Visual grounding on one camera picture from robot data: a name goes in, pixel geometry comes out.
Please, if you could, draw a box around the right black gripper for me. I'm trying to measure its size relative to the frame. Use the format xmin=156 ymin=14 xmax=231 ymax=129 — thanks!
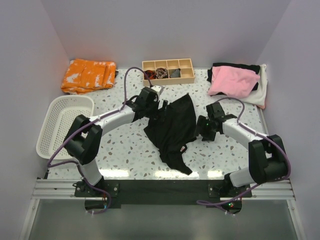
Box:
xmin=192 ymin=115 xmax=217 ymax=142

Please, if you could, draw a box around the black t-shirt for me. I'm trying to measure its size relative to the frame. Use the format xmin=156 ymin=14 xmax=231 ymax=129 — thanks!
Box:
xmin=144 ymin=93 xmax=196 ymax=175
xmin=206 ymin=62 xmax=261 ymax=97

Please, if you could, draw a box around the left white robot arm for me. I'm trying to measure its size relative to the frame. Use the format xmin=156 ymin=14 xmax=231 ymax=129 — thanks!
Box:
xmin=64 ymin=85 xmax=164 ymax=196

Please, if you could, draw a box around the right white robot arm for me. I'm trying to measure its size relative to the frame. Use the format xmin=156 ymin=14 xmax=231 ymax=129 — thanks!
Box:
xmin=195 ymin=102 xmax=291 ymax=197

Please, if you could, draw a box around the orange black rolled sock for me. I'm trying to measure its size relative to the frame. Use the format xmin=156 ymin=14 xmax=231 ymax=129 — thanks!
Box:
xmin=144 ymin=70 xmax=156 ymax=80

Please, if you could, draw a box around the brown patterned rolled sock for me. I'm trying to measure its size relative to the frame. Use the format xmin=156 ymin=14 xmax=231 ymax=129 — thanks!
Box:
xmin=155 ymin=67 xmax=168 ymax=79

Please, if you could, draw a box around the grey folded sock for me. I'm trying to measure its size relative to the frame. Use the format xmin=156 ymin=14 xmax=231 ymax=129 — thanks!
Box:
xmin=169 ymin=68 xmax=181 ymax=78

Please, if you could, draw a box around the wooden compartment tray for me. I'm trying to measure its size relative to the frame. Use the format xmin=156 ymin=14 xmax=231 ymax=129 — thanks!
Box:
xmin=142 ymin=58 xmax=195 ymax=86

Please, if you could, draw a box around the pink folded t-shirt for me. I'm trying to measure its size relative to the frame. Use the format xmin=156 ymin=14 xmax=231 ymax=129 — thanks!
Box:
xmin=208 ymin=66 xmax=261 ymax=98

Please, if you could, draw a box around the white folded t-shirt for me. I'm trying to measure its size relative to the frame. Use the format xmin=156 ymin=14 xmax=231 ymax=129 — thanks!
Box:
xmin=241 ymin=64 xmax=268 ymax=109

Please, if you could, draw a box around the orange white folded cloth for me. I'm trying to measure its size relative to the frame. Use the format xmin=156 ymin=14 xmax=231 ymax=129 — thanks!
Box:
xmin=61 ymin=58 xmax=117 ymax=95

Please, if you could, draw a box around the black folded t-shirt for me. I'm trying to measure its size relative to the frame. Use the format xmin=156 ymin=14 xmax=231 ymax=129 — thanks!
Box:
xmin=206 ymin=62 xmax=261 ymax=97

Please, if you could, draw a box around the white plastic perforated basket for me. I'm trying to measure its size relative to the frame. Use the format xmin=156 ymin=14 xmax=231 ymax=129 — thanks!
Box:
xmin=35 ymin=95 xmax=95 ymax=160

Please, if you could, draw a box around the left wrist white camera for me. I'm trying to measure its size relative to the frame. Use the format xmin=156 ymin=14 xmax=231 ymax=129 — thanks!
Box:
xmin=151 ymin=85 xmax=164 ymax=96

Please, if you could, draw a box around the black mounting base plate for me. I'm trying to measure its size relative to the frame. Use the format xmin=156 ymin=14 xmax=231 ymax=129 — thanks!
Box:
xmin=74 ymin=179 xmax=252 ymax=210

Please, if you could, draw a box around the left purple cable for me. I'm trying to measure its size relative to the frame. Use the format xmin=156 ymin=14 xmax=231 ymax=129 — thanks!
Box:
xmin=46 ymin=66 xmax=155 ymax=215

